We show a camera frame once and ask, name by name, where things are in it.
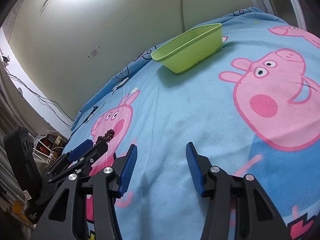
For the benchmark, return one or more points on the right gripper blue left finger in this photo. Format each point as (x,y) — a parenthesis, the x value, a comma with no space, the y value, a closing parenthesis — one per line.
(123,167)

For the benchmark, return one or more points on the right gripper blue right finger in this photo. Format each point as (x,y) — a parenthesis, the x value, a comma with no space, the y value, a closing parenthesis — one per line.
(199,167)

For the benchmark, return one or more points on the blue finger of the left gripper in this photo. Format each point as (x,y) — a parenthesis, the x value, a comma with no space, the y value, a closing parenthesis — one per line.
(80,150)

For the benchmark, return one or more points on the cluttered side shelf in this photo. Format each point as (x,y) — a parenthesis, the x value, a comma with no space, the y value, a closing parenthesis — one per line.
(37,154)

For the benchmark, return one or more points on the white power bank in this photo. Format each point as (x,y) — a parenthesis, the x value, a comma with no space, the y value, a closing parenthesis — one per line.
(120,84)

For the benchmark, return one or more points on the blue Peppa Pig bedsheet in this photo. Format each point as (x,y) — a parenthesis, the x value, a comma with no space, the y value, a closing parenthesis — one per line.
(253,107)

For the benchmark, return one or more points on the green plastic basket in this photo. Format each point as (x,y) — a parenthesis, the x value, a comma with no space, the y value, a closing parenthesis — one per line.
(190,48)

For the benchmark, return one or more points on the wall socket plate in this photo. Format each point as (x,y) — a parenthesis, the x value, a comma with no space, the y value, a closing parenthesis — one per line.
(94,52)

